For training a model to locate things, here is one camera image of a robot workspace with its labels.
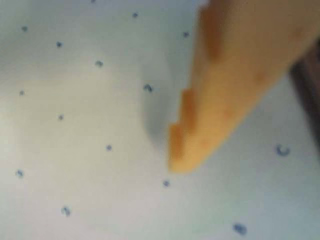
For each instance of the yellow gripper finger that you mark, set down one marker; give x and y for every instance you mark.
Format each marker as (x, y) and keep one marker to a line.
(237, 62)

